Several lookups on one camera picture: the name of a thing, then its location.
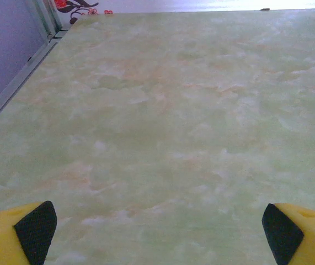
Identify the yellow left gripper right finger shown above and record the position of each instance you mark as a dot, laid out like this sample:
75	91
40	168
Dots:
311	237

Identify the aluminium side rail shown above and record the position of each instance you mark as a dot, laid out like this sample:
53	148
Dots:
12	87

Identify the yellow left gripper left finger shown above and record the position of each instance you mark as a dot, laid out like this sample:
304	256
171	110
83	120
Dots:
0	237

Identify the aluminium frame post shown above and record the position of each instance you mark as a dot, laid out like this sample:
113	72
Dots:
45	16

